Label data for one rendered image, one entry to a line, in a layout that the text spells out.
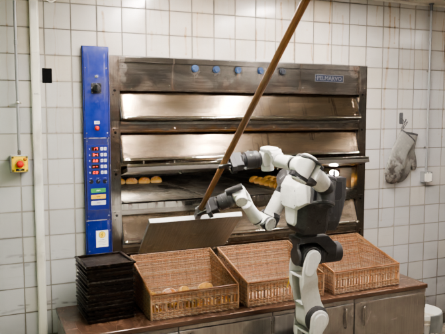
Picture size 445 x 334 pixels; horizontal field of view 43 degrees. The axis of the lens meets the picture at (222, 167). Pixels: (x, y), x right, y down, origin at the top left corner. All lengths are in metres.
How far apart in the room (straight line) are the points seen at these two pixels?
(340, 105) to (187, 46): 1.25
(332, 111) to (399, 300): 1.40
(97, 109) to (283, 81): 1.32
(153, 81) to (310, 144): 1.23
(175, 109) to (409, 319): 2.13
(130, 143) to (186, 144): 0.37
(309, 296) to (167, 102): 1.50
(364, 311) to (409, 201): 1.18
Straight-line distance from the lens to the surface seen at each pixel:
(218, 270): 3.71
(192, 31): 3.74
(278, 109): 3.96
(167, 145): 3.65
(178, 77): 3.69
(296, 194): 2.95
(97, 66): 3.51
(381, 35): 4.50
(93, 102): 3.50
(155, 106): 3.62
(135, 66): 3.61
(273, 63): 2.26
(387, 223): 4.60
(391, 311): 4.07
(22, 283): 3.61
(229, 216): 3.23
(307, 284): 3.11
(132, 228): 3.65
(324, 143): 4.17
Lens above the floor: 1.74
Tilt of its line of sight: 5 degrees down
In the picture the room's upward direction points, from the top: straight up
